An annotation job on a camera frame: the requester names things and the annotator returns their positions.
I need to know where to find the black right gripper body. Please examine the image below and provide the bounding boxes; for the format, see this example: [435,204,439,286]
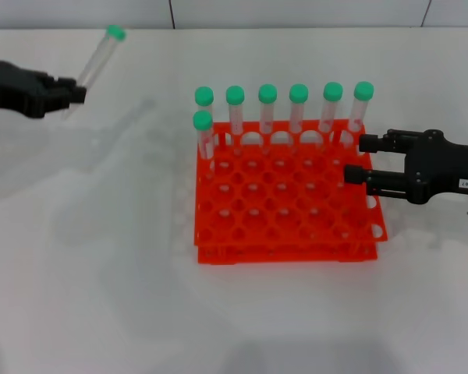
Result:
[404,129,468,206]

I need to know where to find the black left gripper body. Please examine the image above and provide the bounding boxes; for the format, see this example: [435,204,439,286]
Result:
[0,60,48,118]

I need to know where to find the green-capped test tube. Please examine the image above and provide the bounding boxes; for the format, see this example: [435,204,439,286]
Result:
[62,24,127,121]
[257,83,278,151]
[193,86,215,129]
[317,81,344,149]
[342,81,374,151]
[193,110,216,172]
[225,85,246,155]
[288,83,309,151]

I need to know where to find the orange test tube rack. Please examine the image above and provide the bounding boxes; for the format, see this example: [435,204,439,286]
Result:
[193,119,389,266]

